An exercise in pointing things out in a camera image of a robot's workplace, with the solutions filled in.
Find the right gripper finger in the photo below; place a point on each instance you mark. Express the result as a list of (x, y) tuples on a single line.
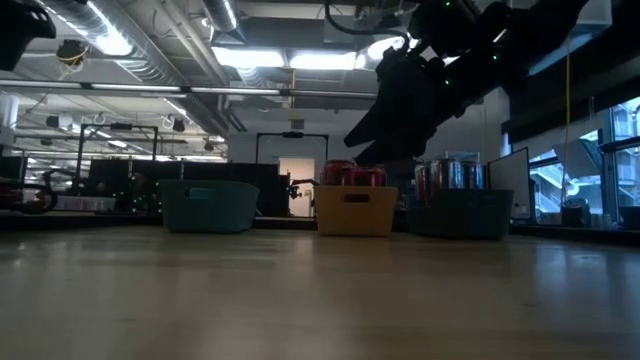
[(400, 147), (382, 122)]

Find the red soda can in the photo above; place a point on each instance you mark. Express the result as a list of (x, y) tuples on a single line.
[(338, 173), (371, 177)]

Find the silver soda can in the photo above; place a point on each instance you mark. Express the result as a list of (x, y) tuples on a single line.
[(473, 175)]

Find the large brown cardboard box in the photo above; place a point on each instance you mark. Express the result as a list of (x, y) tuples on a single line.
[(356, 215)]

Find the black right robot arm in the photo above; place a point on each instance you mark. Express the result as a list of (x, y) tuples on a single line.
[(525, 30)]

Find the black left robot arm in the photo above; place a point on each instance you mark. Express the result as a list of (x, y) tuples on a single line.
[(22, 30)]

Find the ceiling light panel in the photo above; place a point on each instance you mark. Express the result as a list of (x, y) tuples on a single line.
[(322, 60), (250, 57)]

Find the dark blue plastic bin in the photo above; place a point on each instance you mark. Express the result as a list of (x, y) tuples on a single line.
[(460, 217)]

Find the white board panel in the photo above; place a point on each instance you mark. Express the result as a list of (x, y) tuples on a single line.
[(510, 182)]

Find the black round container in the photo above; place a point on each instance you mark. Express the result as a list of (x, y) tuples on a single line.
[(575, 212)]

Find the teal plastic bin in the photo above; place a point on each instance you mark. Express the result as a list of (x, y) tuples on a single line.
[(210, 207)]

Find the long ceiling pipe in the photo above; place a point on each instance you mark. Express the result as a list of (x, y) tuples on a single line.
[(150, 88)]

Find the black station frame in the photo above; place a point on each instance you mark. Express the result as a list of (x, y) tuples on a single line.
[(80, 150), (292, 134)]

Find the rectangular metal duct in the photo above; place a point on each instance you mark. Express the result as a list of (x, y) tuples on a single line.
[(590, 20)]

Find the small round silver duct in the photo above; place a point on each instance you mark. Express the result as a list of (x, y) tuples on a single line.
[(222, 12)]

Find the large round silver duct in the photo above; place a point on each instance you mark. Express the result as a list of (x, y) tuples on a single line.
[(145, 70)]

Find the black aluminium table frame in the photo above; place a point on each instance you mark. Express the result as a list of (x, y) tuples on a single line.
[(75, 220)]

